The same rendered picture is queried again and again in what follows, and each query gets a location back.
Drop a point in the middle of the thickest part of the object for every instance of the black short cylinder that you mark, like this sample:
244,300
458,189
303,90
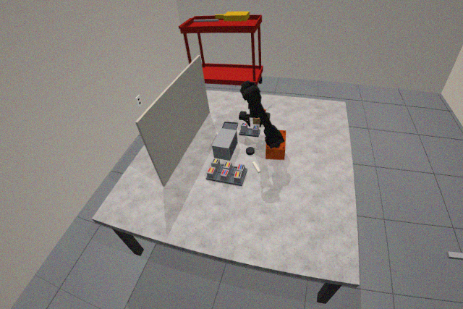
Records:
250,151

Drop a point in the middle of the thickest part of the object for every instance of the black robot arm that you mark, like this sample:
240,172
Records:
251,92

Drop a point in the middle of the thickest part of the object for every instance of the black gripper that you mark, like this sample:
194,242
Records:
253,114

